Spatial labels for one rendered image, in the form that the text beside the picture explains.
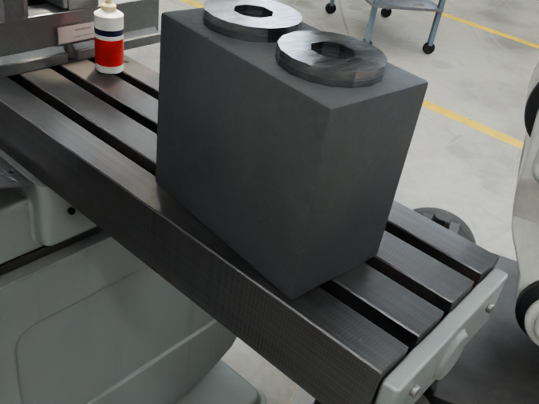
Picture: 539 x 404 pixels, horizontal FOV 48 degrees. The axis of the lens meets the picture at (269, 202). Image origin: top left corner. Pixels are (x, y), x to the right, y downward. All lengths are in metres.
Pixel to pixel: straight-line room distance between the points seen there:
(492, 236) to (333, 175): 2.10
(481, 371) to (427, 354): 0.57
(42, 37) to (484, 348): 0.88
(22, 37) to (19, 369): 0.49
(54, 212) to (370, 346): 0.48
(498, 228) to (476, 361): 1.53
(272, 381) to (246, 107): 1.29
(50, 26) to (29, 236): 0.30
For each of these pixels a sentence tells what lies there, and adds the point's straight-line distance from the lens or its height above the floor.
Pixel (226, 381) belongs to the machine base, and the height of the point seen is 0.20.
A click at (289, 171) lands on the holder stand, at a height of 1.08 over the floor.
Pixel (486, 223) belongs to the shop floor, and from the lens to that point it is 2.62.
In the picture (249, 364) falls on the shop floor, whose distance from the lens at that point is 1.76.
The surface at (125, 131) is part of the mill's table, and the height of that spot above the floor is 0.96.
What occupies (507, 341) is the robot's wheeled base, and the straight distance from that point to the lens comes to 1.20.
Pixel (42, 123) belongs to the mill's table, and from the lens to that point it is 0.78.
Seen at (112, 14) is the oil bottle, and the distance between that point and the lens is 0.89.
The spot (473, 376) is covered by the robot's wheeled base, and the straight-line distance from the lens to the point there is 1.10.
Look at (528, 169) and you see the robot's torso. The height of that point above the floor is 0.93.
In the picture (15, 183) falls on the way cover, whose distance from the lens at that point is 0.80.
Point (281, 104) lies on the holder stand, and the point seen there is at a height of 1.13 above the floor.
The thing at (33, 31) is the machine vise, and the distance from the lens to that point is 0.93.
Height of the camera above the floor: 1.32
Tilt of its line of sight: 34 degrees down
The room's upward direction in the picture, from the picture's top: 9 degrees clockwise
